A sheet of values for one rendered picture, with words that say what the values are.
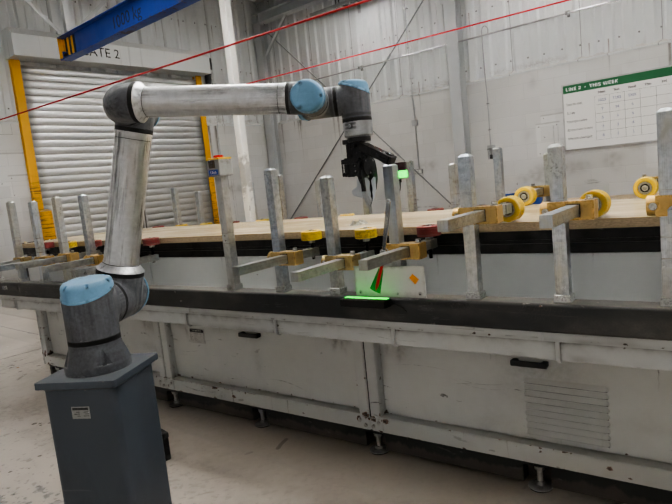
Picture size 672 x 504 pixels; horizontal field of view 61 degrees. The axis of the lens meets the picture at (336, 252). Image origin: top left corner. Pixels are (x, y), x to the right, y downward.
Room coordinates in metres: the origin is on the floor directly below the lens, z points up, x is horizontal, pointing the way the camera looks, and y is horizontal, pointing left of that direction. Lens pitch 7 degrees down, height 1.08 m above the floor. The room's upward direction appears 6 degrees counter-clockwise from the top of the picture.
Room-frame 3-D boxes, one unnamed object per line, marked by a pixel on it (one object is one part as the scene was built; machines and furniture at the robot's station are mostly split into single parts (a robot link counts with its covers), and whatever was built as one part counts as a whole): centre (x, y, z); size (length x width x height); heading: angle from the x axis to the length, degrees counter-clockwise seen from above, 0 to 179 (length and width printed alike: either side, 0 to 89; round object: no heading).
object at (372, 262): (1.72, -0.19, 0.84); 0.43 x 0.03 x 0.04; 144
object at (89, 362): (1.69, 0.75, 0.65); 0.19 x 0.19 x 0.10
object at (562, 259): (1.50, -0.60, 0.88); 0.03 x 0.03 x 0.48; 54
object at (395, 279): (1.79, -0.16, 0.75); 0.26 x 0.01 x 0.10; 54
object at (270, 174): (2.09, 0.21, 0.92); 0.03 x 0.03 x 0.48; 54
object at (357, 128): (1.76, -0.10, 1.23); 0.10 x 0.09 x 0.05; 144
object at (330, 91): (1.77, 0.01, 1.32); 0.12 x 0.12 x 0.09; 84
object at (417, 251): (1.78, -0.22, 0.85); 0.13 x 0.06 x 0.05; 54
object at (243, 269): (2.03, 0.20, 0.82); 0.43 x 0.03 x 0.04; 144
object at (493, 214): (1.63, -0.41, 0.95); 0.13 x 0.06 x 0.05; 54
